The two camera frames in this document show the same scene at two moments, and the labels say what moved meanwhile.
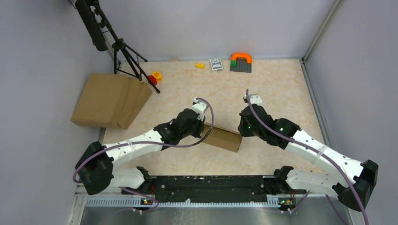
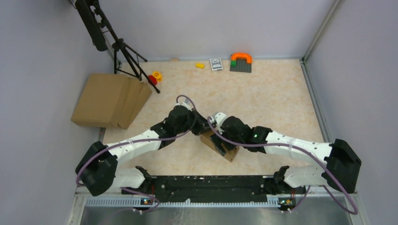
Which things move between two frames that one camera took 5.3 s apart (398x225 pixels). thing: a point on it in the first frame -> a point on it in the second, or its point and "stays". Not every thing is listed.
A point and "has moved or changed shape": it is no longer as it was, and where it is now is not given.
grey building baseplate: (241, 65) stays
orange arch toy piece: (234, 56) stays
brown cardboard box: (222, 138) has moved or changed shape
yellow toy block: (200, 65) stays
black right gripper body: (246, 130) -> (218, 142)
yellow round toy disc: (158, 75) stays
